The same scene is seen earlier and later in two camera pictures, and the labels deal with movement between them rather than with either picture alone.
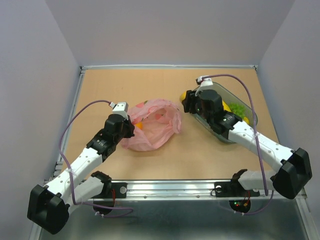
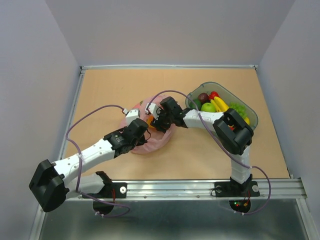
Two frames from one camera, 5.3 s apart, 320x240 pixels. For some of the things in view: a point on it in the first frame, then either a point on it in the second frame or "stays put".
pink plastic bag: x=155 y=121 stays put
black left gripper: x=130 y=128 → x=142 y=141
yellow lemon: x=246 y=119 stays put
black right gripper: x=190 y=97 → x=157 y=123
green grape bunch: x=238 y=108 stays put
